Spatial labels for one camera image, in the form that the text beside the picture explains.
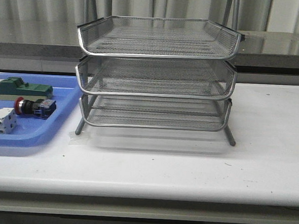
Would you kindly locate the silver mesh tray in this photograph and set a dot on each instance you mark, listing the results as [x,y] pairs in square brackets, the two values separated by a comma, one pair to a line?
[127,36]
[195,79]
[155,112]

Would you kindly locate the red emergency stop button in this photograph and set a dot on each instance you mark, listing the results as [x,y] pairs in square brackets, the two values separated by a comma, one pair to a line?
[41,108]

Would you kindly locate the blue plastic tray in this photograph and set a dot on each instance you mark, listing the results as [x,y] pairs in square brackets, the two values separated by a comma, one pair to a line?
[32,133]

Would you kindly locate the white circuit breaker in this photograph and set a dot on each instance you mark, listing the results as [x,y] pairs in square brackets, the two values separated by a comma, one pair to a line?
[8,120]

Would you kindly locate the grey stone counter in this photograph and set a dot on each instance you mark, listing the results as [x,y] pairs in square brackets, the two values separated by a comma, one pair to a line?
[263,52]

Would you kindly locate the silver metal rack frame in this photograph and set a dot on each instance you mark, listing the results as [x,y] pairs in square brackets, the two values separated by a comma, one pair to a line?
[232,11]

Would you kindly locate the green knife switch block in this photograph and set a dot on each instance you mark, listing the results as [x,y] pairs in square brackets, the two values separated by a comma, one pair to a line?
[14,87]

